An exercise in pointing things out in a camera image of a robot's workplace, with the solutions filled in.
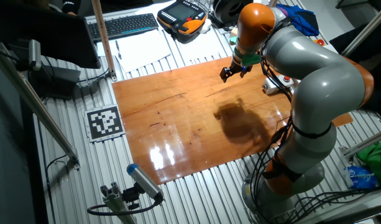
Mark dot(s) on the white crumpled tissue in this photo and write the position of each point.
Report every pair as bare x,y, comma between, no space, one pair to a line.
205,26

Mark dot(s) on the glossy wooden board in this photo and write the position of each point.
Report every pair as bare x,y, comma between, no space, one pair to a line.
177,118

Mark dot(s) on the orange black teach pendant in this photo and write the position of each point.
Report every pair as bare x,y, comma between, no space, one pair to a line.
181,18

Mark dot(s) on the white paper sheets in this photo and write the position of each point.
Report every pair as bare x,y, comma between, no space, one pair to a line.
202,46
140,51

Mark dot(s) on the dark pen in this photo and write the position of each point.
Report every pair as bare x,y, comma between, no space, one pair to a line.
118,49

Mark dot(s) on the black round spool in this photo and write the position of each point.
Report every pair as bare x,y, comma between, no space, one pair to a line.
229,11

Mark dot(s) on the black white fiducial marker plate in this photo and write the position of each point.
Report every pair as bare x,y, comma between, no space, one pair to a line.
104,123

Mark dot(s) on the upright wooden post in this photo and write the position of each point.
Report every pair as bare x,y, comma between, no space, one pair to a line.
103,40

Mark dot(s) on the grey aluminium camera mount profile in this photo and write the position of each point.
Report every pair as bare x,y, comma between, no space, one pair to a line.
117,202

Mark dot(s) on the red emergency stop button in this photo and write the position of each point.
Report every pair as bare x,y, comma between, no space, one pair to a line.
319,42

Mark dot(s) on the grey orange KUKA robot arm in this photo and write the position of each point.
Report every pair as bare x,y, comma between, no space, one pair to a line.
317,81

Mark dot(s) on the white button box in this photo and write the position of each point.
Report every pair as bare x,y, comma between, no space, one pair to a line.
275,84

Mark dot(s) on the blue plastic bag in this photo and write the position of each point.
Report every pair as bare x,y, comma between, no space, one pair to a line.
361,177

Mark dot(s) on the black computer keyboard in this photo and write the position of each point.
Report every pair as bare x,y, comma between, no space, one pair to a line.
123,26

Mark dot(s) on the black computer monitor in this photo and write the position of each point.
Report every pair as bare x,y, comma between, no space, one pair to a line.
47,34

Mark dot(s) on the green cloth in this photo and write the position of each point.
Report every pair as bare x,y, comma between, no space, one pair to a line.
376,158

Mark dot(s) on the black box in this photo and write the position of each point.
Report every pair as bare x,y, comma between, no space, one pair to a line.
58,82

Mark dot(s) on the silver camera with blue end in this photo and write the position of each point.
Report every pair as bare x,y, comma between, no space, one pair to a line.
144,182

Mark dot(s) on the blue cloth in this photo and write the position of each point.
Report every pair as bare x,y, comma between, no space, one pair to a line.
299,18

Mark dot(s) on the round silver push button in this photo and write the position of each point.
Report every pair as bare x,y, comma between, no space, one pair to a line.
264,88

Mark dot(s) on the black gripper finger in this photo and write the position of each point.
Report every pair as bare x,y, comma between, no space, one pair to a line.
225,74
245,74

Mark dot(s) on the long diagonal aluminium strut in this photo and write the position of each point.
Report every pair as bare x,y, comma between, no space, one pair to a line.
38,107

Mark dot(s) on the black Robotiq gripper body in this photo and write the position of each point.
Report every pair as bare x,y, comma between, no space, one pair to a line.
238,68

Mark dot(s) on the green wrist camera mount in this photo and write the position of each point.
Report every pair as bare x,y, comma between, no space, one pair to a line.
250,59

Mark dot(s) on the aluminium frame strut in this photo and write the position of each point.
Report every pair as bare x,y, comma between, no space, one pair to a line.
367,143
365,29

